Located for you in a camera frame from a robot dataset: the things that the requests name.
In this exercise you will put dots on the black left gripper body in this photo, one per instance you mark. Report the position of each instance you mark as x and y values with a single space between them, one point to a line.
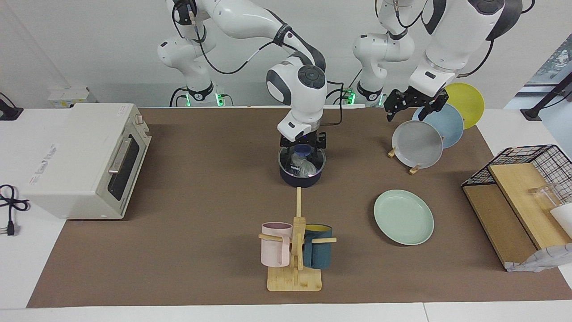
413 99

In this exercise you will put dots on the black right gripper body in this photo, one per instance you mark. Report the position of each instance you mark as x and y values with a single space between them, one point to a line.
304 137

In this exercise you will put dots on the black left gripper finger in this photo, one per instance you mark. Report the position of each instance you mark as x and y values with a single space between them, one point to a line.
392 114
426 115

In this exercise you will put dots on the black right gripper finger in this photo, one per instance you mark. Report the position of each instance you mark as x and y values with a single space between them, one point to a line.
286 147
320 147

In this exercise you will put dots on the glass lid with blue knob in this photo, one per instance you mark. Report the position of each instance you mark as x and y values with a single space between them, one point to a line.
286 167

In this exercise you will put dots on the white vermicelli bundle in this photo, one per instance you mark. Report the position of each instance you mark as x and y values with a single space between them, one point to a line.
304 166

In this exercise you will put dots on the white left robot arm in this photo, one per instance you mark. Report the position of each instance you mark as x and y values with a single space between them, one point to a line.
460 40

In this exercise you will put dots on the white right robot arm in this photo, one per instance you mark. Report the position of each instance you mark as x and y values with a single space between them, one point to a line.
299 89

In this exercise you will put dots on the black monitor arm base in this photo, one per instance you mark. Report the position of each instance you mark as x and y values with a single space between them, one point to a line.
547 98

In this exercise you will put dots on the light blue plate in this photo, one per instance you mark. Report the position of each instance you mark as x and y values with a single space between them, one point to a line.
451 127

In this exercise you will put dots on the grey plate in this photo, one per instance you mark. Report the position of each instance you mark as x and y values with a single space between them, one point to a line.
418 144

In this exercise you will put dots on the yellow plate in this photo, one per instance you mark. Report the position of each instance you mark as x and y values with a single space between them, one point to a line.
469 100

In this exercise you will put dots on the wooden plate rack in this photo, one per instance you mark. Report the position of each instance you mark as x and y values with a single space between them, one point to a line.
414 170

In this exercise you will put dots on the green round plate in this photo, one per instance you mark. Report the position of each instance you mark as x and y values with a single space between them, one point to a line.
403 218

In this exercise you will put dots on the pink mug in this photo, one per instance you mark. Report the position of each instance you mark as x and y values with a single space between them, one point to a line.
275 248

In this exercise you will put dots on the teal mug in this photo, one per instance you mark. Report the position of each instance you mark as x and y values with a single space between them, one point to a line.
318 250

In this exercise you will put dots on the wooden mug tree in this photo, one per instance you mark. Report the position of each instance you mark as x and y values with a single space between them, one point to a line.
295 279

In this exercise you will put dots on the clear glass cup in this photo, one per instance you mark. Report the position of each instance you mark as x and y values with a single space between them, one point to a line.
545 194

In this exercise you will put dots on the brown table mat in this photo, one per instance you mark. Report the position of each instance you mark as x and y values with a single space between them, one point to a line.
178 268

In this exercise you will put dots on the white cup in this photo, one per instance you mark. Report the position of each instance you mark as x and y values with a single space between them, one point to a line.
564 219

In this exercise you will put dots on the white crumpled bag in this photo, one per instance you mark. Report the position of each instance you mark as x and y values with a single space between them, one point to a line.
540 259

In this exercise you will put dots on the beige toaster oven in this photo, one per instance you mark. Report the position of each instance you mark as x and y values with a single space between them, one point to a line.
80 156

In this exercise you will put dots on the white box by wall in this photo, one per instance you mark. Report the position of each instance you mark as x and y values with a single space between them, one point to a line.
67 96

